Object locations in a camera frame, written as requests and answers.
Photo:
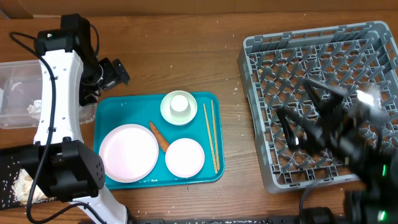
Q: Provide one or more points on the rice and peanut pile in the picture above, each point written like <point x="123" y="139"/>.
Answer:
<point x="21" y="189"/>

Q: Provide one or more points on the orange carrot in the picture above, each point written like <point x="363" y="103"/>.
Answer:
<point x="162" y="142"/>

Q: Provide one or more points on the grey dishwasher rack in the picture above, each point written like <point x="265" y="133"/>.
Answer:
<point x="273" y="68"/>

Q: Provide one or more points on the white cup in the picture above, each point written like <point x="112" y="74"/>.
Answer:
<point x="179" y="104"/>

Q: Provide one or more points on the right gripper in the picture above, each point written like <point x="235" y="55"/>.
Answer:
<point x="329" y="121"/>

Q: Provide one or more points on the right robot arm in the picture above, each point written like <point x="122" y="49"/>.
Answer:
<point x="377" y="203"/>

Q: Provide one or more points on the small white plate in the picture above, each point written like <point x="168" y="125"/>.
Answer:
<point x="184" y="158"/>

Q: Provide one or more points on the white saucer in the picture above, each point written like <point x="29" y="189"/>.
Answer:
<point x="178" y="119"/>

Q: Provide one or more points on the black tray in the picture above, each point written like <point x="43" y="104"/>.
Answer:
<point x="10" y="166"/>

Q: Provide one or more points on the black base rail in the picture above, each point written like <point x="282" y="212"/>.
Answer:
<point x="270" y="220"/>

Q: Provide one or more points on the right wooden chopstick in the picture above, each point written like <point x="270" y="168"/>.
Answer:
<point x="215" y="136"/>

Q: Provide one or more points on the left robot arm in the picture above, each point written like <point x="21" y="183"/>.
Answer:
<point x="59" y="162"/>

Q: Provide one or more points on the teal plastic tray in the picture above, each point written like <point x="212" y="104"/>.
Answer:
<point x="141" y="109"/>

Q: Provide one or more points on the clear plastic bin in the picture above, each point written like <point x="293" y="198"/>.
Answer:
<point x="21" y="84"/>

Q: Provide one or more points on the left wooden chopstick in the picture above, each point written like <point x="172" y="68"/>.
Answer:
<point x="210" y="139"/>

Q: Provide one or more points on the large white plate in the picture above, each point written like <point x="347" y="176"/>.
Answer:
<point x="129" y="153"/>

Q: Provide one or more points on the wooden chopstick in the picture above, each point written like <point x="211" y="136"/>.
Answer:
<point x="215" y="136"/>
<point x="210" y="139"/>

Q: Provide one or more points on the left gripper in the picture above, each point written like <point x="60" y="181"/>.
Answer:
<point x="115" y="73"/>

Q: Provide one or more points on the white tissue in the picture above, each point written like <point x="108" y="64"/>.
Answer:
<point x="35" y="107"/>

